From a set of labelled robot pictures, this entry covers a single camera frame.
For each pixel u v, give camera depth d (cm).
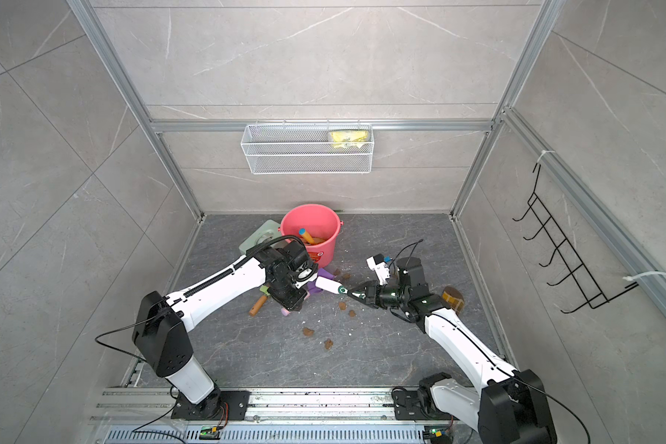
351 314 91
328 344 84
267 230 103
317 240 105
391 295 68
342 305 93
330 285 81
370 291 68
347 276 100
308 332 86
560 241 68
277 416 73
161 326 47
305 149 100
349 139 84
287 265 66
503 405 39
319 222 101
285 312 76
